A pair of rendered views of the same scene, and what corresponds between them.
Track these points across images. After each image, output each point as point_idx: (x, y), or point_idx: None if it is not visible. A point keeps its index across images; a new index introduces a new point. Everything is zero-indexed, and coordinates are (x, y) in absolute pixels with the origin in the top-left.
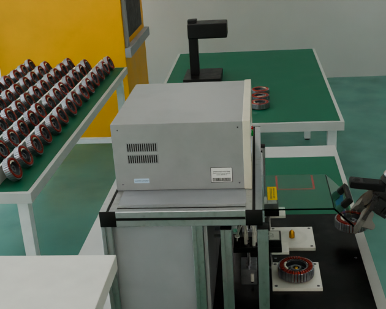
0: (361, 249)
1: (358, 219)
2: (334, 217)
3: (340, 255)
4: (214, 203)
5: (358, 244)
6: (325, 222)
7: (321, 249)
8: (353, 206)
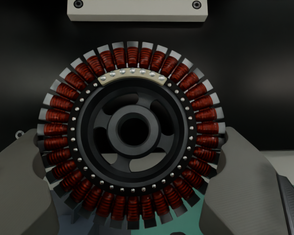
0: (110, 162)
1: (31, 155)
2: (142, 42)
3: (34, 89)
4: None
5: (141, 159)
6: (253, 66)
7: (75, 39)
8: (240, 153)
